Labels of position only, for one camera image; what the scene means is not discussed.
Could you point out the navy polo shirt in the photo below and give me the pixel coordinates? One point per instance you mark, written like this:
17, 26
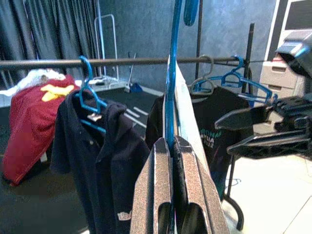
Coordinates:
97, 158

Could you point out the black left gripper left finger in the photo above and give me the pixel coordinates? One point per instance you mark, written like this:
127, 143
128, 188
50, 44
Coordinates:
151, 190

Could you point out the white crumpled cloth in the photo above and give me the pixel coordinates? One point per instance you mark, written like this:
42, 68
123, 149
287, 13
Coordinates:
31, 78

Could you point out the black floor mat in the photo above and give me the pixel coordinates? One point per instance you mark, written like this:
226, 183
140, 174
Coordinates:
24, 207

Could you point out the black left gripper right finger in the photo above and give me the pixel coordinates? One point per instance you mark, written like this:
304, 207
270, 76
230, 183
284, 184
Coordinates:
202, 195

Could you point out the red shirt with yellow print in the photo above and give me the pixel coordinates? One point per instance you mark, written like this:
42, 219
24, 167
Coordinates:
29, 126

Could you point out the black upright pole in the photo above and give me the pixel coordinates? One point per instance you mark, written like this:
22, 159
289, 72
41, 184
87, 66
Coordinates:
199, 36

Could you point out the blue plastic hanger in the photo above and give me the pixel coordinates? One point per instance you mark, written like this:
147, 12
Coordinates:
86, 92
234, 78
173, 73
260, 98

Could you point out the white cabinet frame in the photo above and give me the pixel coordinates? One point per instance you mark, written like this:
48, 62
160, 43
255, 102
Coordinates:
280, 24

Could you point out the blue dustpan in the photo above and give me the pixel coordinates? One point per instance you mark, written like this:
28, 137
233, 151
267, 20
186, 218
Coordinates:
136, 87

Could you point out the black t-shirt with teal print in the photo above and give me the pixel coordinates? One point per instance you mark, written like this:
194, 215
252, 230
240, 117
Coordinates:
219, 102

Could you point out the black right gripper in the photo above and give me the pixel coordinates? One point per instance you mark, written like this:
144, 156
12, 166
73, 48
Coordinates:
295, 114

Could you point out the grey plastic hanger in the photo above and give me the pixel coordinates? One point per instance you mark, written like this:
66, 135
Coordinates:
210, 62

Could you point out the dark grey curtain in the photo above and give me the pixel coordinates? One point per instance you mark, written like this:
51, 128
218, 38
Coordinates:
48, 29

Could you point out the white power strip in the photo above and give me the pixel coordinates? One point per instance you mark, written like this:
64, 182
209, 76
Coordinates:
101, 81

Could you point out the plastic drawer unit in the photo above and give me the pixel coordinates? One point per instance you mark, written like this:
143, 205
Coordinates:
278, 78

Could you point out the white metal clothes rack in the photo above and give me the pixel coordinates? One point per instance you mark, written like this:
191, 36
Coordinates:
114, 44

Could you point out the white printed t-shirt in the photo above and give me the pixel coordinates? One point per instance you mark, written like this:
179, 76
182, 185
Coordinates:
190, 117

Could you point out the black clothes rack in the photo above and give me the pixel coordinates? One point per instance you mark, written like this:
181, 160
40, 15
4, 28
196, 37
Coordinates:
48, 64

